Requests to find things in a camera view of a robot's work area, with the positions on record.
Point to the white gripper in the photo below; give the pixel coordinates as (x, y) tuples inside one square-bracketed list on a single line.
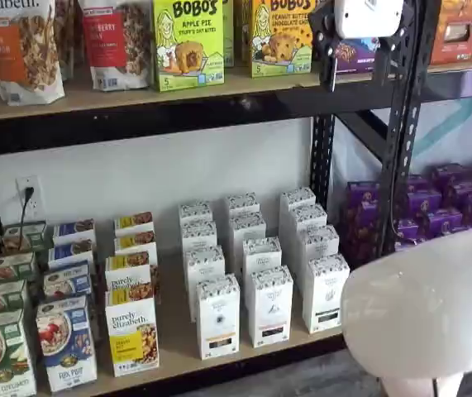
[(368, 18)]

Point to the white box green strip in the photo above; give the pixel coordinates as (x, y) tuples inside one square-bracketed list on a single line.
[(324, 295), (297, 197), (308, 217), (318, 244)]

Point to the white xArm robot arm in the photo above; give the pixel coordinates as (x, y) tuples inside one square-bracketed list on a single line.
[(425, 310)]

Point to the purple Z Bar box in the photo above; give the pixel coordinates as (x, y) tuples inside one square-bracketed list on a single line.
[(355, 55)]

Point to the yellow Bobo's peanut butter box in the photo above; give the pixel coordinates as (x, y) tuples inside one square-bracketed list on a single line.
[(281, 41)]

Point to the orange snack box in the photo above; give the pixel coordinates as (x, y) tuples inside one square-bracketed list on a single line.
[(456, 33)]

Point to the black metal shelf rack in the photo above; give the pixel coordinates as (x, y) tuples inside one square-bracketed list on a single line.
[(136, 128), (459, 87)]

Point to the green Bobo's apple pie box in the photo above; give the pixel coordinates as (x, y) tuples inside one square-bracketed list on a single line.
[(188, 45), (228, 37)]

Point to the white box pink strip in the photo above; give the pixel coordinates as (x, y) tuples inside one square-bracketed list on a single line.
[(262, 254), (270, 308), (242, 202), (247, 227)]

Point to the white box orange strip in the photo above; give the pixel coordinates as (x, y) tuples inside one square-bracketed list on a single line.
[(195, 211), (198, 233), (204, 264), (217, 318)]

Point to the yellow purely elizabeth box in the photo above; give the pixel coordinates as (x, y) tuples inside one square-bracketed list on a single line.
[(128, 273), (134, 221), (136, 242), (132, 335)]

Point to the blue oatmeal box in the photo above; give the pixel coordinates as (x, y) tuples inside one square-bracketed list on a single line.
[(72, 252), (74, 229), (68, 279), (66, 343)]

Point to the green oatmeal box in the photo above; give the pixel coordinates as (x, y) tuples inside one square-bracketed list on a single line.
[(33, 235), (0, 295), (12, 266), (0, 355)]

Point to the red purely elizabeth granola bag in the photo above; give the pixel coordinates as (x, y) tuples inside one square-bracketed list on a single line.
[(115, 45)]

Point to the orange purely elizabeth granola bag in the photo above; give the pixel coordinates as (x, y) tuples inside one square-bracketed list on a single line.
[(16, 49)]

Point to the white wall outlet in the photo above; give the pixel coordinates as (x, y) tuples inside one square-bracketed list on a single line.
[(29, 184)]

